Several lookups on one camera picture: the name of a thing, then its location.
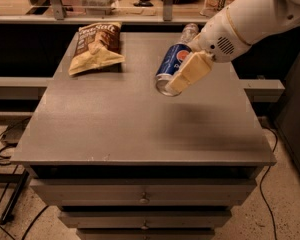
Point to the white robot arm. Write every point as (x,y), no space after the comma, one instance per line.
(254,20)

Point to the grey power adapter box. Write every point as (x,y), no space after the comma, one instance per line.
(14,132)

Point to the blue pepsi can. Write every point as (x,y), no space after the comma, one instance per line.
(169,66)

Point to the drawer knob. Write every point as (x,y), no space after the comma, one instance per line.
(144,199)
(144,225)

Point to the brown chip bag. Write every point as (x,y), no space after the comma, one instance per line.
(98,46)

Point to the top drawer knob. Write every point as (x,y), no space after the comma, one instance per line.
(144,199)

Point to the grey drawer cabinet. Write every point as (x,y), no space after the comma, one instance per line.
(98,141)

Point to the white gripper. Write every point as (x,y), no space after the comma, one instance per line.
(219,39)

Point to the clear plastic water bottle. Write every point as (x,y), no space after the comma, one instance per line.
(189,32)

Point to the metal shelf rail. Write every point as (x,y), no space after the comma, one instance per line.
(75,12)

